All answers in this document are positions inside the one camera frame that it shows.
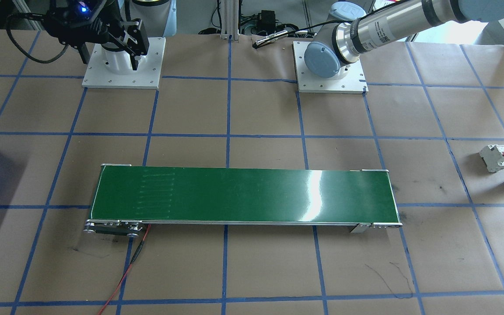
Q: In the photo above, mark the white circuit breaker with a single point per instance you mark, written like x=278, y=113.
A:
x=495, y=157

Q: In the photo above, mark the green belt conveyor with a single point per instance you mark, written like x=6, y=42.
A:
x=234, y=197

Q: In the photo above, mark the silver metal rod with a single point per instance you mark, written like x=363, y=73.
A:
x=274, y=38

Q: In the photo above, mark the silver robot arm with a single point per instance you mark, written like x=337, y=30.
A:
x=387, y=28
x=155, y=19

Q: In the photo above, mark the black power adapter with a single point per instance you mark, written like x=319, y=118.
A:
x=269, y=18

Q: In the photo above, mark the white square base plate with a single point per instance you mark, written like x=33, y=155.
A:
x=151, y=65
x=352, y=83

